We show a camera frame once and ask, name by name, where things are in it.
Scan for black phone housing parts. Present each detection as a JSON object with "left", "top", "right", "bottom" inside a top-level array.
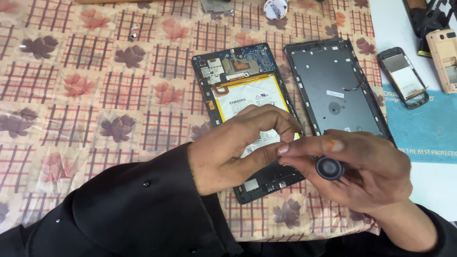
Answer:
[{"left": 401, "top": 0, "right": 457, "bottom": 59}]

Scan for grey metal shield plate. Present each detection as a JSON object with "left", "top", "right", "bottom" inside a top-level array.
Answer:
[{"left": 199, "top": 0, "right": 237, "bottom": 19}]

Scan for dark grey tablet back cover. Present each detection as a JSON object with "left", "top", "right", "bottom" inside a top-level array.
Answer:
[{"left": 284, "top": 37, "right": 397, "bottom": 148}]

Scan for small black phone frame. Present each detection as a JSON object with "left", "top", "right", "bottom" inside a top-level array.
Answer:
[{"left": 377, "top": 46, "right": 430, "bottom": 110}]

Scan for person's left hand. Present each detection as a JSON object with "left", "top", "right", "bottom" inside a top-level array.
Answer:
[{"left": 187, "top": 104, "right": 304, "bottom": 196}]

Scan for black round-capped screwdriver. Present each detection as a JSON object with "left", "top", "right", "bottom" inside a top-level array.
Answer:
[{"left": 315, "top": 156, "right": 346, "bottom": 181}]

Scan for person's right hand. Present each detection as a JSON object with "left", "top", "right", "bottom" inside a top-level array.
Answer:
[{"left": 277, "top": 129, "right": 413, "bottom": 215}]

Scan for beige phone housing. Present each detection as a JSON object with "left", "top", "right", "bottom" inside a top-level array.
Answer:
[{"left": 425, "top": 29, "right": 457, "bottom": 94}]

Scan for blue work mat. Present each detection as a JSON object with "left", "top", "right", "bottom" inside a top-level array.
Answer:
[{"left": 382, "top": 84, "right": 457, "bottom": 165}]

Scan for floral checked tablecloth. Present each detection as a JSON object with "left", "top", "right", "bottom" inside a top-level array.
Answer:
[{"left": 0, "top": 0, "right": 388, "bottom": 243}]

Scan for opened tablet with battery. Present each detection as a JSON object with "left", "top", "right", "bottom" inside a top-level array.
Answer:
[{"left": 191, "top": 42, "right": 308, "bottom": 205}]

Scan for white round container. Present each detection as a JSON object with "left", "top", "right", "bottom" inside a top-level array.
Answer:
[{"left": 263, "top": 0, "right": 289, "bottom": 21}]

